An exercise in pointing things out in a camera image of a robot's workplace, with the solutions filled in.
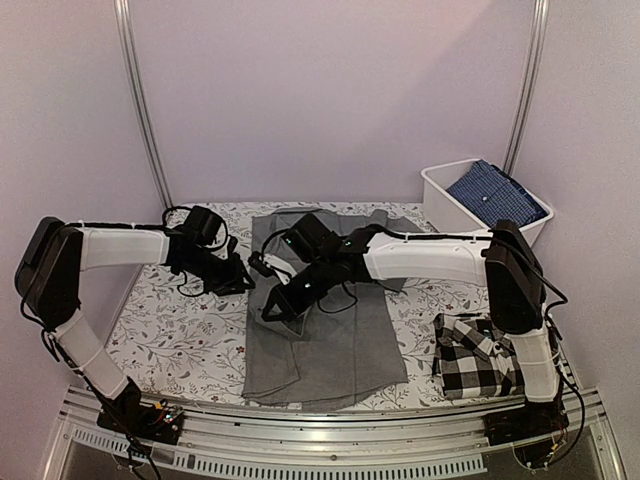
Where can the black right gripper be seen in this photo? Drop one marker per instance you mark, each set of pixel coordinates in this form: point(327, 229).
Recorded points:
point(293, 310)

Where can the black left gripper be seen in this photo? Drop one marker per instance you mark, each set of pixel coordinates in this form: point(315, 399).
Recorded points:
point(233, 280)

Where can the grey long sleeve shirt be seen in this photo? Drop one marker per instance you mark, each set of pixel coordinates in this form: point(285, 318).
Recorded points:
point(343, 348)

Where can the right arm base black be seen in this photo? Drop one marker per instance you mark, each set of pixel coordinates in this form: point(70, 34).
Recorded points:
point(543, 427)

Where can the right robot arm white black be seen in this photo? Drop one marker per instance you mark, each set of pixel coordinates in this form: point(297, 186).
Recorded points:
point(498, 259)

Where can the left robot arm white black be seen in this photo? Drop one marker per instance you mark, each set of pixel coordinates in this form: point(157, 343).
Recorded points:
point(54, 276)

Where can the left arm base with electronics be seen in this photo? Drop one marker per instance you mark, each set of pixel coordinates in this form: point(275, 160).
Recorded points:
point(127, 414)

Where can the floral patterned table cloth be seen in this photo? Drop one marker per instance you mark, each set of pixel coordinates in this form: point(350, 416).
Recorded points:
point(173, 340)

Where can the white plastic bin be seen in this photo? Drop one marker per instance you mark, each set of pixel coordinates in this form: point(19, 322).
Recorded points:
point(447, 215)

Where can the black white plaid folded shirt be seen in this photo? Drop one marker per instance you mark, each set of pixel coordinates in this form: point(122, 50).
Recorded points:
point(473, 359)

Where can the blue checked shirt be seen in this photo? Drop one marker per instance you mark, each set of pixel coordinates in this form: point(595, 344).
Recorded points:
point(492, 195)

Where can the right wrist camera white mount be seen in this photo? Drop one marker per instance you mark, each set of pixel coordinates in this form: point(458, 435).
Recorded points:
point(268, 269)

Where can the left aluminium frame post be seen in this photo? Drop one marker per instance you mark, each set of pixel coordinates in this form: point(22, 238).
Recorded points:
point(134, 75)

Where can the aluminium frame post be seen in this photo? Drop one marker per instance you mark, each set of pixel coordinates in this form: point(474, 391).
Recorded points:
point(531, 72)
point(134, 75)

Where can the aluminium front rail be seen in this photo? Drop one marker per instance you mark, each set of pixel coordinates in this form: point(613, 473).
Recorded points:
point(232, 442)

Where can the right aluminium frame post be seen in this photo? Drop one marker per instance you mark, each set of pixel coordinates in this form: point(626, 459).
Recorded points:
point(531, 72)

